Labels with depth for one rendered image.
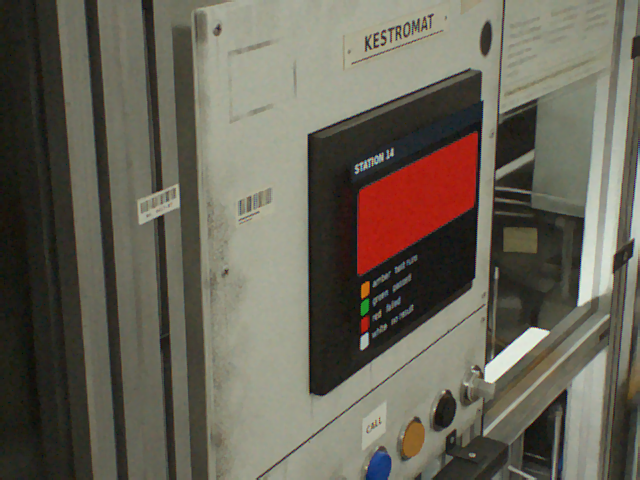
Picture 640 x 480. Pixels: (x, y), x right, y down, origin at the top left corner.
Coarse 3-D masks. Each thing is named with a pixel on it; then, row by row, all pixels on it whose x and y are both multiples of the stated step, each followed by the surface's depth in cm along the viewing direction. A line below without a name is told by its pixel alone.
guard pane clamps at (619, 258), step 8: (632, 40) 140; (632, 48) 140; (632, 56) 140; (632, 240) 154; (624, 248) 151; (632, 248) 154; (616, 256) 149; (624, 256) 152; (632, 256) 155; (616, 264) 150
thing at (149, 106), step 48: (144, 0) 68; (144, 48) 69; (144, 96) 70; (144, 144) 71; (144, 192) 71; (144, 240) 72; (144, 288) 73; (144, 336) 74; (144, 384) 75; (144, 432) 76
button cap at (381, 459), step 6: (378, 456) 101; (384, 456) 101; (372, 462) 100; (378, 462) 100; (384, 462) 101; (390, 462) 102; (372, 468) 100; (378, 468) 100; (384, 468) 101; (390, 468) 102; (372, 474) 100; (378, 474) 100; (384, 474) 101
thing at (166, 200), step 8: (176, 184) 74; (160, 192) 72; (168, 192) 73; (176, 192) 74; (144, 200) 71; (152, 200) 72; (160, 200) 73; (168, 200) 73; (176, 200) 74; (144, 208) 72; (152, 208) 72; (160, 208) 73; (168, 208) 73; (176, 208) 74; (144, 216) 72; (152, 216) 72
